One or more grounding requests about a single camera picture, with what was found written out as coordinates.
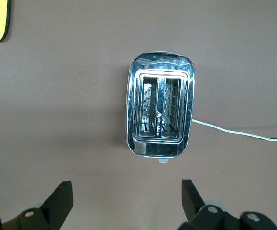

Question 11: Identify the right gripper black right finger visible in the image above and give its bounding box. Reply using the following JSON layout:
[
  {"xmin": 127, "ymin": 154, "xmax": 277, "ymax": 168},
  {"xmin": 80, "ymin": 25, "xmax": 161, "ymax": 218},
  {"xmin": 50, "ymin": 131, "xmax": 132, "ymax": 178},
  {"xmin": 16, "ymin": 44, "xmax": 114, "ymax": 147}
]
[{"xmin": 177, "ymin": 179, "xmax": 277, "ymax": 230}]

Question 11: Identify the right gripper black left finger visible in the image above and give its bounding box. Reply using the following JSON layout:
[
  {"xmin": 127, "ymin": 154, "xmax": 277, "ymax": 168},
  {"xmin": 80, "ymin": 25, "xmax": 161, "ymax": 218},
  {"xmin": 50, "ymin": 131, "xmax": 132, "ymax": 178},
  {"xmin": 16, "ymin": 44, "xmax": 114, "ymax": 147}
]
[{"xmin": 0, "ymin": 181, "xmax": 74, "ymax": 230}]

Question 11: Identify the chrome two-slot toaster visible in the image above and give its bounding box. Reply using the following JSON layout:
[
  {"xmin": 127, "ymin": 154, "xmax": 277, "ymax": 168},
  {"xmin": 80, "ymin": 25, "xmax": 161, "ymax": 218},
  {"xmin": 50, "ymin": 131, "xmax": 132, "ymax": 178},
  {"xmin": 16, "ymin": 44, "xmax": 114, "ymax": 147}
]
[{"xmin": 125, "ymin": 50, "xmax": 196, "ymax": 165}]

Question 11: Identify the brown table cover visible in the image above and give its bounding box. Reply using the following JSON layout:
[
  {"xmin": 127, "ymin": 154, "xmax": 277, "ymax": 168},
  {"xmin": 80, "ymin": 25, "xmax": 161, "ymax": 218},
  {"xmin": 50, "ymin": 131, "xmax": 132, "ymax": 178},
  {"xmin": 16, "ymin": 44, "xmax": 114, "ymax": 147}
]
[{"xmin": 0, "ymin": 0, "xmax": 277, "ymax": 230}]

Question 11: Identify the white toaster power cable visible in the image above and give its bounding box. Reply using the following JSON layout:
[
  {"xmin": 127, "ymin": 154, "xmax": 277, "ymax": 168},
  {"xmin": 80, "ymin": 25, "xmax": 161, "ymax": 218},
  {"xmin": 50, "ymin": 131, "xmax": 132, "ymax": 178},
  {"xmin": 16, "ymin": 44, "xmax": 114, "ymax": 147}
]
[{"xmin": 191, "ymin": 119, "xmax": 277, "ymax": 142}]

